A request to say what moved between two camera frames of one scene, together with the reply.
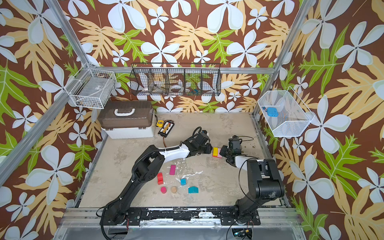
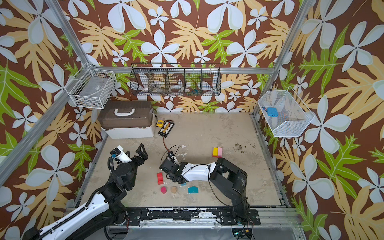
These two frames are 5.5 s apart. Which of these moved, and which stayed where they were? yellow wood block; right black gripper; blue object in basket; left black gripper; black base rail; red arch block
Moved: right black gripper; left black gripper
Stayed: black base rail; blue object in basket; yellow wood block; red arch block
